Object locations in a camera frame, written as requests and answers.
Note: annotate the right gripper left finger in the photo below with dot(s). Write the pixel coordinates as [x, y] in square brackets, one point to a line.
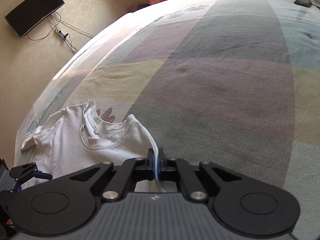
[128, 175]

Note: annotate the white long-sleeve t-shirt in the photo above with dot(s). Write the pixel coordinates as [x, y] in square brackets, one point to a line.
[75, 138]

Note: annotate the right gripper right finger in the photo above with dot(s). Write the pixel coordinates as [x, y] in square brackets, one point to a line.
[183, 174]

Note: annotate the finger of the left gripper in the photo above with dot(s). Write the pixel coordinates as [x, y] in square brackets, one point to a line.
[23, 172]
[42, 175]

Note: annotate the pastel patchwork bed sheet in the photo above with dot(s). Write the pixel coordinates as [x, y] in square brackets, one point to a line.
[230, 86]

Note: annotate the small dark phone on bed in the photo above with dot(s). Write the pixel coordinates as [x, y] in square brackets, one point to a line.
[304, 3]

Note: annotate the white wall power strip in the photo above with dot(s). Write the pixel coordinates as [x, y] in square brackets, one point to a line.
[62, 34]

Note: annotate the black wall television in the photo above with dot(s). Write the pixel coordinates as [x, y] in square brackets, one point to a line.
[30, 13]

